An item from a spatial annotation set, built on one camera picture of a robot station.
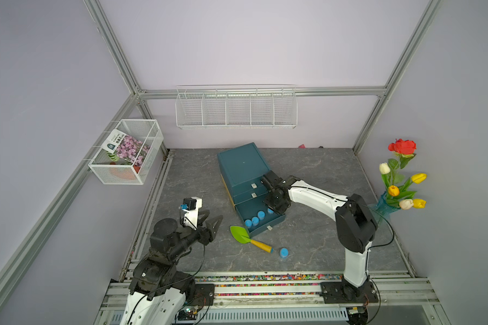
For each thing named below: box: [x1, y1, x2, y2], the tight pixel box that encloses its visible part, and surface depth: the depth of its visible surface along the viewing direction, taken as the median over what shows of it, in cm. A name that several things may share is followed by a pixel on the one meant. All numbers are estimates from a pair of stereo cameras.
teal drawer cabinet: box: [216, 142, 287, 225], surface depth 90 cm
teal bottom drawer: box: [234, 201, 287, 238], surface depth 91 cm
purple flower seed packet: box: [100, 128, 151, 168], surface depth 75 cm
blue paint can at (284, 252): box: [279, 247, 290, 259], surface depth 83 cm
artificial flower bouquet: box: [378, 138, 427, 210], surface depth 74 cm
